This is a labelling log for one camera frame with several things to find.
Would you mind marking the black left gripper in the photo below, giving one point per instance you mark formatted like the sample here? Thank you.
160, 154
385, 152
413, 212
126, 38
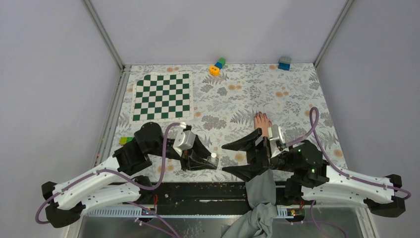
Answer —
196, 158

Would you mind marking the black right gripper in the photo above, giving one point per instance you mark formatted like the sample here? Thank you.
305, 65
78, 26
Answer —
257, 156

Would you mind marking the clear nail polish bottle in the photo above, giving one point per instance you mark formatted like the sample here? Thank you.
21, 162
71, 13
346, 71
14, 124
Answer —
213, 161

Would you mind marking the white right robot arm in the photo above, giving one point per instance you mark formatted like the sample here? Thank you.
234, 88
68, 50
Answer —
313, 177

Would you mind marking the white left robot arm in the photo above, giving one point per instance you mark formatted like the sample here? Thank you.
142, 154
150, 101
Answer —
118, 179

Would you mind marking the grey sleeved forearm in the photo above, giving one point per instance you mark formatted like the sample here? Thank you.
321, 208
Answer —
257, 223

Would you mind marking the person's hand with painted nails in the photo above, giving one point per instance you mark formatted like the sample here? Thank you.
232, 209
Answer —
262, 121

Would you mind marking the floral tablecloth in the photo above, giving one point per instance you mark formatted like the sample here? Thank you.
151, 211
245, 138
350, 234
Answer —
225, 106

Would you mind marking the green white chessboard mat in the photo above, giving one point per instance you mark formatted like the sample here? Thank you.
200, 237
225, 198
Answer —
162, 97

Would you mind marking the blue yellow toy car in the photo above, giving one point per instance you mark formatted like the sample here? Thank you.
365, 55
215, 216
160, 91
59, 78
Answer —
125, 140

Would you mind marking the yellow blue green toy blocks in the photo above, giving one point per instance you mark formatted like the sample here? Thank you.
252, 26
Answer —
215, 69

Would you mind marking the blue grey toy block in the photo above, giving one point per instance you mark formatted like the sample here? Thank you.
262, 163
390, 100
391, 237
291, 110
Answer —
284, 63

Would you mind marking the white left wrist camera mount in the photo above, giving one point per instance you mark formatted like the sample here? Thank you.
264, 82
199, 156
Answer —
184, 140

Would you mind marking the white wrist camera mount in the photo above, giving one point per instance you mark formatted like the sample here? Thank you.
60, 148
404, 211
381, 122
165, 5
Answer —
184, 140
276, 140

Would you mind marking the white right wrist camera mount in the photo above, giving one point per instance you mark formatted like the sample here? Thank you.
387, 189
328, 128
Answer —
276, 140

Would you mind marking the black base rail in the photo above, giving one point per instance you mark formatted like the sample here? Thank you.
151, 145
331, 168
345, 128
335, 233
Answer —
197, 198

